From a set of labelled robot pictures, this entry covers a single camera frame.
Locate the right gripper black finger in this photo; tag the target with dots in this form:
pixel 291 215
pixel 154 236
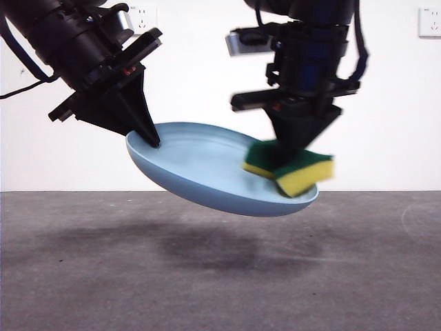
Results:
pixel 286 131
pixel 313 127

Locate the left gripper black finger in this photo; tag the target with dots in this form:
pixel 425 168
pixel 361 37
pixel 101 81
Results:
pixel 103 110
pixel 138 103

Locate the yellow sponge with green pad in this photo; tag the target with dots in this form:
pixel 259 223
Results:
pixel 303 179

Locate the blue round plate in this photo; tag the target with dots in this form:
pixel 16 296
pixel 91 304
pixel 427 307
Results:
pixel 206 172

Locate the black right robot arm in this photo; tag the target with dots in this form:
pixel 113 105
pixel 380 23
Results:
pixel 310 8

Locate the pale grey left wrist camera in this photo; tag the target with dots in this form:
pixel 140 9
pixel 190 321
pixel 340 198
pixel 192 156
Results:
pixel 124 21

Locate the pale grey wrist camera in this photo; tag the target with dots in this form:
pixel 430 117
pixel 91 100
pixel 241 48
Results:
pixel 124 21
pixel 241 46

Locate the white wall socket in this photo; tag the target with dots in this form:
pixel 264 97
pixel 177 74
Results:
pixel 430 22
pixel 147 17

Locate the pale grey right wrist camera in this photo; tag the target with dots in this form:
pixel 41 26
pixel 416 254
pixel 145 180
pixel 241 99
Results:
pixel 241 46

